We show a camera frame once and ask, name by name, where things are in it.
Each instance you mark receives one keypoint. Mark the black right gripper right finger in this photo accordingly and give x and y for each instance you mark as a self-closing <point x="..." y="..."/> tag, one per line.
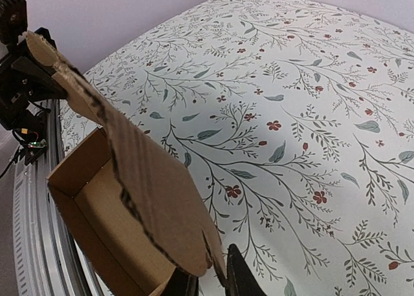
<point x="241" y="281"/>

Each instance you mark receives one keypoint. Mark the brown cardboard box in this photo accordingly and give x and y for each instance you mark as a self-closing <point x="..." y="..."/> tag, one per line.
<point x="132" y="208"/>

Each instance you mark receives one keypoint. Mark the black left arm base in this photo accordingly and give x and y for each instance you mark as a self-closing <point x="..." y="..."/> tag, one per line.
<point x="30" y="131"/>

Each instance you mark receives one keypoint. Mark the aluminium front rail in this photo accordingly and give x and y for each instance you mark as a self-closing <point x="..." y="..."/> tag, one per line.
<point x="47" y="259"/>

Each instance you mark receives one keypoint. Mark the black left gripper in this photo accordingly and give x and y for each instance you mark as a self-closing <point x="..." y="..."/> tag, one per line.
<point x="23" y="80"/>

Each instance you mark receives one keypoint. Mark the floral patterned table mat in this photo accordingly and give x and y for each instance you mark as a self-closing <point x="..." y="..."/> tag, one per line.
<point x="295" y="119"/>

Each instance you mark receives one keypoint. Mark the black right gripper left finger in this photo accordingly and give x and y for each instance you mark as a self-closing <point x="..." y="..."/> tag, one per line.
<point x="182" y="284"/>

